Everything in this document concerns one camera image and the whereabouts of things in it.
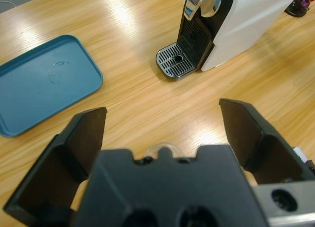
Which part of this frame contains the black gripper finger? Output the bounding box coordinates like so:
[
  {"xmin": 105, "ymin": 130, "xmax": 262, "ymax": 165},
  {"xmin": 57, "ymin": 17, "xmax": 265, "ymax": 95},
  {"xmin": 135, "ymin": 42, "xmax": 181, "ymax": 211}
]
[
  {"xmin": 3, "ymin": 107, "xmax": 108, "ymax": 227},
  {"xmin": 218, "ymin": 98, "xmax": 315, "ymax": 187}
]

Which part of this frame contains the clear glass cup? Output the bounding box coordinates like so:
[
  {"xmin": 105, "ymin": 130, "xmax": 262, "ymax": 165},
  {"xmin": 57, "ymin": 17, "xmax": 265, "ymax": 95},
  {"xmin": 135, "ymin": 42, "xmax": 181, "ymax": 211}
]
[{"xmin": 145, "ymin": 142, "xmax": 185, "ymax": 161}]

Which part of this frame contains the white capsule coffee machine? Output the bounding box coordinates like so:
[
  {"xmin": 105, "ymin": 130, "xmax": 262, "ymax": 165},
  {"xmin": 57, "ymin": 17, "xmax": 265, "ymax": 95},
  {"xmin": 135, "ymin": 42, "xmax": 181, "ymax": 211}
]
[{"xmin": 177, "ymin": 0, "xmax": 300, "ymax": 72}]

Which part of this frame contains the blue plastic tray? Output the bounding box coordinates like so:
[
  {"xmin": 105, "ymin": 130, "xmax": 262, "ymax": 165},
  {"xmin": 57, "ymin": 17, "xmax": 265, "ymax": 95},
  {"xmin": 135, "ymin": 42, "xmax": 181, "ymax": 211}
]
[{"xmin": 0, "ymin": 34, "xmax": 104, "ymax": 138}]

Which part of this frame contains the black wire capsule holder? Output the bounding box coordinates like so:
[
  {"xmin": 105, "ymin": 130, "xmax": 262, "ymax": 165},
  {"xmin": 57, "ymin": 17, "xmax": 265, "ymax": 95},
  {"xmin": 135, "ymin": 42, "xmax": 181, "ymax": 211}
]
[{"xmin": 284, "ymin": 0, "xmax": 315, "ymax": 17}]

